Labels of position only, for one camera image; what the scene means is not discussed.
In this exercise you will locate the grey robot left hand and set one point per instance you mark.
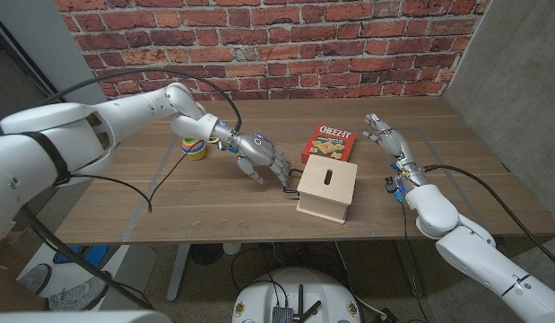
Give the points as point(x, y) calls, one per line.
point(259, 150)

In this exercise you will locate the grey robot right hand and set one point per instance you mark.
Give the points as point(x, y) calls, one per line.
point(393, 143)

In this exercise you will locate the wooden box with slot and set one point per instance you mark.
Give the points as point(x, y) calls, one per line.
point(317, 179)

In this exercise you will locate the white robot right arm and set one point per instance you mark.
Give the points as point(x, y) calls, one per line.
point(474, 255)

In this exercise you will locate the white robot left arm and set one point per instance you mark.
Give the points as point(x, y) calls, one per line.
point(124, 112)

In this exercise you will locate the red Cheez-It cracker box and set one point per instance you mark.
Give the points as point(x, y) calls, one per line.
point(331, 139)

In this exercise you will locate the colourful stacking cup toy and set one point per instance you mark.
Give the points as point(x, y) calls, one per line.
point(194, 151)

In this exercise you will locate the printed red brick backdrop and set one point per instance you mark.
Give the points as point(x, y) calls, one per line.
point(304, 45)

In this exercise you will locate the grey table leg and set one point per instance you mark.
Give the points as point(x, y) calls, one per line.
point(409, 269)

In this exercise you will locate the white table leg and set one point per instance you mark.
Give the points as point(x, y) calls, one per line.
point(178, 269)

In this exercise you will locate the white robot torso base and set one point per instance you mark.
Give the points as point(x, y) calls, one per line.
point(295, 291)

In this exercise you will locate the black torso antenna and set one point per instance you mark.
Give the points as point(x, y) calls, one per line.
point(310, 311)
point(300, 298)

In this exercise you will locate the small grey torso device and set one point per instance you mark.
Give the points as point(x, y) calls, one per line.
point(282, 315)

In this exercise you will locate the black floor power strip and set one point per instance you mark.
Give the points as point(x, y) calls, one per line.
point(387, 316)

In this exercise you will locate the white floor board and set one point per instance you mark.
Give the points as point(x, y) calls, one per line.
point(133, 273)

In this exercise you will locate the blue floor pad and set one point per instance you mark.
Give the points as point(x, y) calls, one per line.
point(91, 255)

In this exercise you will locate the grey sneaker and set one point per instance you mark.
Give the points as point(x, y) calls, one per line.
point(35, 280)
point(75, 296)

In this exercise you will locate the person leg brown trousers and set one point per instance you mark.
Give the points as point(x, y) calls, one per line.
point(17, 296)

